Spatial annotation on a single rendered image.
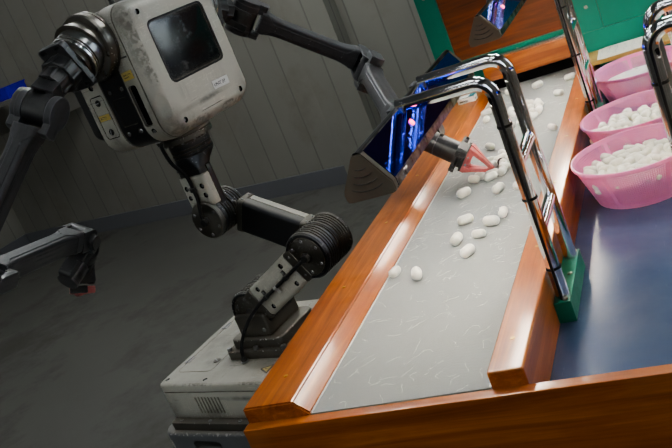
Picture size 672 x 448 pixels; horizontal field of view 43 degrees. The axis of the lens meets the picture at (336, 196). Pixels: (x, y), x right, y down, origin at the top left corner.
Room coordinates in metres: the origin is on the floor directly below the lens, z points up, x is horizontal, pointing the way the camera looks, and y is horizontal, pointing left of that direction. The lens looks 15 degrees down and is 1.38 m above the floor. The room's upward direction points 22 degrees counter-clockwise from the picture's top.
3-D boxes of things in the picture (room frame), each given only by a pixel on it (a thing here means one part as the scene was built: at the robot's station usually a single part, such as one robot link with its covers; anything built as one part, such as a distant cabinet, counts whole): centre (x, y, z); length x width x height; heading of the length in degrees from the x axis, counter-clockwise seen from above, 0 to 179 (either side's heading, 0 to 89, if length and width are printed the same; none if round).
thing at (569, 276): (1.41, -0.25, 0.90); 0.20 x 0.19 x 0.45; 154
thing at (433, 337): (1.96, -0.37, 0.73); 1.81 x 0.30 x 0.02; 154
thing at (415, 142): (1.45, -0.18, 1.08); 0.62 x 0.08 x 0.07; 154
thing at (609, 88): (2.35, -0.94, 0.72); 0.27 x 0.27 x 0.10
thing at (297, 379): (2.05, -0.18, 0.67); 1.81 x 0.12 x 0.19; 154
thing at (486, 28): (2.32, -0.62, 1.08); 0.62 x 0.08 x 0.07; 154
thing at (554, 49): (2.74, -0.76, 0.83); 0.30 x 0.06 x 0.07; 64
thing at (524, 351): (1.88, -0.53, 0.71); 1.81 x 0.05 x 0.11; 154
